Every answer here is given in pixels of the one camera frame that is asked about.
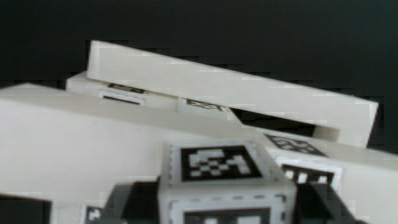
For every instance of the white tagged cube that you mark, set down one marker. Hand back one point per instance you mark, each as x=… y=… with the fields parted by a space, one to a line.
x=222 y=186

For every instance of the white chair back frame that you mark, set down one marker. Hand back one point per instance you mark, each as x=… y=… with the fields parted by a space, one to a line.
x=82 y=143

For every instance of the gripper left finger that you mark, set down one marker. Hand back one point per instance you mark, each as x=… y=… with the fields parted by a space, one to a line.
x=132 y=204

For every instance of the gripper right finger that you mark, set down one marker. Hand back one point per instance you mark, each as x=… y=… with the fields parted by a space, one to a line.
x=320 y=208

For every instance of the white chair leg with tag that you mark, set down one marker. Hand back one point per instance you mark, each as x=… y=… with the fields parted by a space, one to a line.
x=204 y=109

